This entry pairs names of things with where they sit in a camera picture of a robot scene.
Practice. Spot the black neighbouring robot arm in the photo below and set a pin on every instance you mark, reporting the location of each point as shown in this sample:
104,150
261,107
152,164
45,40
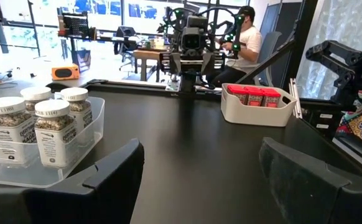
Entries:
333,53

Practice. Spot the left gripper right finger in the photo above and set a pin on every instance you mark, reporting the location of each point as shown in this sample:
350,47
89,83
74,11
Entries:
311,199

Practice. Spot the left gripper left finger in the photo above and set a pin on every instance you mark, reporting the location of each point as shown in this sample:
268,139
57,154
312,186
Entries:
106,193

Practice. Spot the white curtain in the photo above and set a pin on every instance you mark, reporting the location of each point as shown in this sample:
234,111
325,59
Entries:
333,25

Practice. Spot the white-lidded bagel seasoning jar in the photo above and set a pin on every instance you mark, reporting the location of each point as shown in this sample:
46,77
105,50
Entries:
81,115
8,137
55,146
35,93

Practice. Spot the wooden table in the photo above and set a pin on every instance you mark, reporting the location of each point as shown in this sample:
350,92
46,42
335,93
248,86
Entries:
146,54

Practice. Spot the clear plastic bin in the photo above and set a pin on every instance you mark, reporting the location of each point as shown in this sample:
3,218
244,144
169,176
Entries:
97,124

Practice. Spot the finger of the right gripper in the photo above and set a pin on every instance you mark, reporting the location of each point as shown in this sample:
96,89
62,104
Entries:
175,63
207,63

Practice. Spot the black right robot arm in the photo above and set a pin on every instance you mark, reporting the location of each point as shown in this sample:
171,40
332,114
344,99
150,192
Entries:
188,82

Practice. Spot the colourful patterned cloth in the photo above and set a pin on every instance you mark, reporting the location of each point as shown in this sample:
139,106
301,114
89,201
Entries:
361,127

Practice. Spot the person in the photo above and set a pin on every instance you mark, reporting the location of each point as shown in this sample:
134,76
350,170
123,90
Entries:
249,40

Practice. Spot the black pegboard rack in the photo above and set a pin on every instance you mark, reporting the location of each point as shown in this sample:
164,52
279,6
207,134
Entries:
75,26

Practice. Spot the orange toy microwave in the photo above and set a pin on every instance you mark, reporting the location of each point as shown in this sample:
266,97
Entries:
64,72

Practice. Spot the white plastic bin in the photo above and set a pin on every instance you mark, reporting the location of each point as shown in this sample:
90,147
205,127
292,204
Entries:
255,115

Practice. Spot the black office chair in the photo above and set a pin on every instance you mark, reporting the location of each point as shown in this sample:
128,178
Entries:
125,32

